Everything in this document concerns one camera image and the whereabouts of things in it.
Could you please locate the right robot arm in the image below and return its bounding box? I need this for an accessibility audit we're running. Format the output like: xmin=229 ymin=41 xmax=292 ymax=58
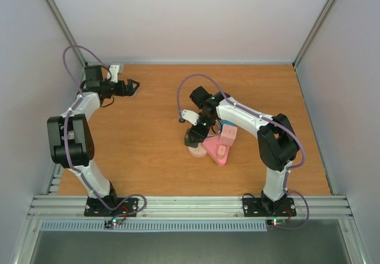
xmin=178 ymin=86 xmax=300 ymax=215

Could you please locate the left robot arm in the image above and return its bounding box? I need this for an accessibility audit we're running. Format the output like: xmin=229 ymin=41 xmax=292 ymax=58
xmin=47 ymin=65 xmax=140 ymax=215

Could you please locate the pink round socket base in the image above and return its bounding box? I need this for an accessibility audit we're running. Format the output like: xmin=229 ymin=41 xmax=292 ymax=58
xmin=188 ymin=145 xmax=208 ymax=158

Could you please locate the pink small plug adapter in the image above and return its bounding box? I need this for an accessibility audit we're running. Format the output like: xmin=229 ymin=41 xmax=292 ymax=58
xmin=217 ymin=145 xmax=228 ymax=160

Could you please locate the cyan blue plug adapter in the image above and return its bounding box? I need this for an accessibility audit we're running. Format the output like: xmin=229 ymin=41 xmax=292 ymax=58
xmin=221 ymin=120 xmax=235 ymax=126

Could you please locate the pink cube socket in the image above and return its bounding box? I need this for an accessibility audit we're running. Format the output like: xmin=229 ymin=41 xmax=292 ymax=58
xmin=219 ymin=124 xmax=238 ymax=147

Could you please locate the pink triangular power strip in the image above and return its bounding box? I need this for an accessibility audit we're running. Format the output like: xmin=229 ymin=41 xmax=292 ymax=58
xmin=201 ymin=136 xmax=230 ymax=166

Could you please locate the right controller board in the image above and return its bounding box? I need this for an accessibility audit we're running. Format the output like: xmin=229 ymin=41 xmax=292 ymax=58
xmin=267 ymin=218 xmax=289 ymax=227

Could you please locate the controller board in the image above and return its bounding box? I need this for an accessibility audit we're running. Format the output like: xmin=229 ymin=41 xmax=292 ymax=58
xmin=267 ymin=218 xmax=289 ymax=227
xmin=104 ymin=219 xmax=123 ymax=229

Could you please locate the left controller board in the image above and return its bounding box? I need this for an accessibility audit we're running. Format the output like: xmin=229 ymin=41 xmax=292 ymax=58
xmin=104 ymin=219 xmax=123 ymax=229

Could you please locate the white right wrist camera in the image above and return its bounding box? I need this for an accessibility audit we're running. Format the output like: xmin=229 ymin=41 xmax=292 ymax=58
xmin=179 ymin=110 xmax=199 ymax=126

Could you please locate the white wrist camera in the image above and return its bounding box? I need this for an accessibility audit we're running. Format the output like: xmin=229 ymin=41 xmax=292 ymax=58
xmin=179 ymin=110 xmax=199 ymax=126
xmin=107 ymin=64 xmax=124 ymax=82

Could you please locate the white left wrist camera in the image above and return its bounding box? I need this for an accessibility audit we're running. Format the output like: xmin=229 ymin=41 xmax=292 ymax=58
xmin=107 ymin=64 xmax=124 ymax=82

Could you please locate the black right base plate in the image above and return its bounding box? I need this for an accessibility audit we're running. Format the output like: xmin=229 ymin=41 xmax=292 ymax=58
xmin=242 ymin=193 xmax=297 ymax=217

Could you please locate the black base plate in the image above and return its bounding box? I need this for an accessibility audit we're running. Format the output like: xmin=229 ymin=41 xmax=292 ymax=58
xmin=242 ymin=193 xmax=297 ymax=217
xmin=84 ymin=197 xmax=142 ymax=217

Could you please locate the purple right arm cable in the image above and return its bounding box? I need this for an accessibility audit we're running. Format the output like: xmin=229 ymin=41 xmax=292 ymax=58
xmin=176 ymin=73 xmax=312 ymax=231

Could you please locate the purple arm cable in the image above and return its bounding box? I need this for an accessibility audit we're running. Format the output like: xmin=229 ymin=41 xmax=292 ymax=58
xmin=176 ymin=73 xmax=312 ymax=231
xmin=62 ymin=44 xmax=147 ymax=217

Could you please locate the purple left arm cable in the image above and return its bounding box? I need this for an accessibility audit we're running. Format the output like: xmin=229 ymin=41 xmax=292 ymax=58
xmin=62 ymin=44 xmax=147 ymax=217

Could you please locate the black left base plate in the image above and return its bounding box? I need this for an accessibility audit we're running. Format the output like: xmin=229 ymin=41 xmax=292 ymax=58
xmin=84 ymin=197 xmax=142 ymax=217

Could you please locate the aluminium front rail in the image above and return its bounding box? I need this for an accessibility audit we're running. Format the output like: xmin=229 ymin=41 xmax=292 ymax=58
xmin=27 ymin=195 xmax=353 ymax=220

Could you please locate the grey slotted cable duct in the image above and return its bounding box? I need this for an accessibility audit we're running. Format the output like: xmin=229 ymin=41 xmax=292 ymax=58
xmin=40 ymin=220 xmax=267 ymax=233

